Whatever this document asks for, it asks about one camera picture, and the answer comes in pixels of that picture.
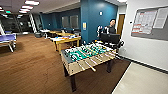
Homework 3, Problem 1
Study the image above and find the green foosball table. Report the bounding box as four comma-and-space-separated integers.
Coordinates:
59, 41, 123, 93

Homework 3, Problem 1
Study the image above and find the yellow air hockey table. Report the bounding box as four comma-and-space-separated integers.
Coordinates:
49, 35, 83, 54

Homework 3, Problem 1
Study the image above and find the interior glass window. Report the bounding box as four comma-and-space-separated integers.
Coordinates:
69, 14, 80, 29
61, 15, 70, 29

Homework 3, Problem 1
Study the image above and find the wooden door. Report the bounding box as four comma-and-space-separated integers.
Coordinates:
116, 13, 126, 38

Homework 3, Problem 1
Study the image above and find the rectangular ceiling light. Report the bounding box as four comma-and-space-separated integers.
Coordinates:
24, 0, 41, 6
21, 5, 35, 10

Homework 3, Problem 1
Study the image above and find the blue ping pong table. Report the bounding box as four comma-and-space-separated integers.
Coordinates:
0, 32, 18, 53

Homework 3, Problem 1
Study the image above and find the green exit sign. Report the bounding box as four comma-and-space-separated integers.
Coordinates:
4, 10, 12, 15

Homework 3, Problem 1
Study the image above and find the yellow wall sign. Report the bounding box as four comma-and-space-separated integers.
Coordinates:
82, 21, 87, 31

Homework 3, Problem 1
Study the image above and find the grey wall notice board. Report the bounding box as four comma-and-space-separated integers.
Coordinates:
130, 6, 168, 42

